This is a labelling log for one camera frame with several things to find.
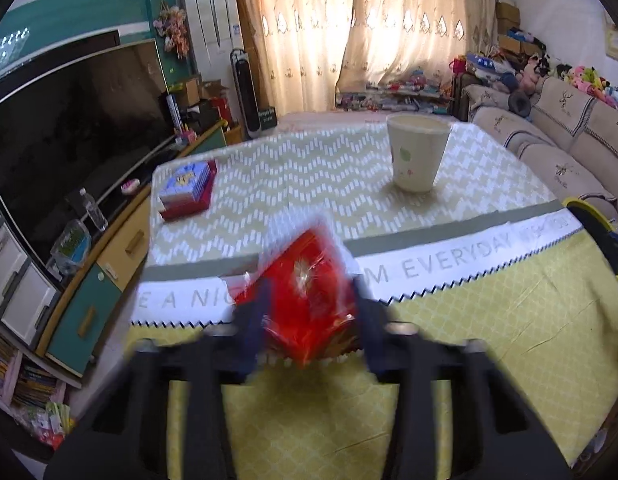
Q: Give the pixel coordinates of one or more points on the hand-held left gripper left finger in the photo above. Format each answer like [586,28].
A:
[246,350]

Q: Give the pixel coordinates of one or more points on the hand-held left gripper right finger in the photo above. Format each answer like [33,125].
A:
[374,350]

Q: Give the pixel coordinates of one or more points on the red snack packet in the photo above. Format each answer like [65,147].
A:
[309,285]

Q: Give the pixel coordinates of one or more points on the white paper cup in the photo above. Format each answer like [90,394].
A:
[419,155]

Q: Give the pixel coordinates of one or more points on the yellow lattice tablecloth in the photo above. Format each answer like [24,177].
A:
[489,350]

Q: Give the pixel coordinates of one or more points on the teal and wood television cabinet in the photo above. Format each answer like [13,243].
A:
[114,260]

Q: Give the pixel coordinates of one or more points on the red and blue box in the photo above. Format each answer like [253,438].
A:
[189,190]

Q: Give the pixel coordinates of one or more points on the chevron patterned tablecloth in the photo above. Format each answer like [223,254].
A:
[314,180]

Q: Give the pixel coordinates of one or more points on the small pink item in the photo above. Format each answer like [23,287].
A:
[130,186]

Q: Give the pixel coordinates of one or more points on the clear plastic bag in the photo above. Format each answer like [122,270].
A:
[70,247]

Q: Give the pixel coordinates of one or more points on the clear water bottle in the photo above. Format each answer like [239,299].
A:
[94,210]

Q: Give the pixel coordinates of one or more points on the colourful packets on floor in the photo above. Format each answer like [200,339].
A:
[46,422]

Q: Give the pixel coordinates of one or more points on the bookshelf with books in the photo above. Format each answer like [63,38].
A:
[19,370]

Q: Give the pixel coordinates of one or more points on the white drawer cabinet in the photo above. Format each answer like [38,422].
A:
[24,290]

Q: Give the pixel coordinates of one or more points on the small black chalkboard sign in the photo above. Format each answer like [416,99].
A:
[267,118]

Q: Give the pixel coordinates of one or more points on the black yellow-rimmed object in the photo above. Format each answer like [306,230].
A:
[599,232]

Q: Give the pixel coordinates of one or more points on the black tower fan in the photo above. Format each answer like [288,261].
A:
[245,95]

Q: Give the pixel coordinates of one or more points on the low shelf of toys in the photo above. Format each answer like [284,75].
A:
[394,92]

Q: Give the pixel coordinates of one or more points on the brown cardboard box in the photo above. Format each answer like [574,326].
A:
[199,92]

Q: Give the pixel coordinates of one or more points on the beige sofa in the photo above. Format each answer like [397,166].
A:
[554,150]

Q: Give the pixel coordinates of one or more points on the large black television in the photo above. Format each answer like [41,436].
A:
[64,150]

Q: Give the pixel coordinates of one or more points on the cream patterned curtains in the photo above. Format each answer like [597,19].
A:
[369,35]

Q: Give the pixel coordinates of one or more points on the white standing air conditioner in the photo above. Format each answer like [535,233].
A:
[211,30]

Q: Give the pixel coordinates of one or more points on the artificial flower bunch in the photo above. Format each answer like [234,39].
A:
[173,30]

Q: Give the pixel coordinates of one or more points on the row of plush toys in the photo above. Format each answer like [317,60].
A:
[584,80]

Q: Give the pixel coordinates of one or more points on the stacked cardboard boxes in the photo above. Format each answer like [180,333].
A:
[509,19]

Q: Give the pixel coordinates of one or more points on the crystal wall decoration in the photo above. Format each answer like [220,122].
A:
[6,47]

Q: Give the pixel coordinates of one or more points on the framed wall picture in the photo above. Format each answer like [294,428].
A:
[616,40]

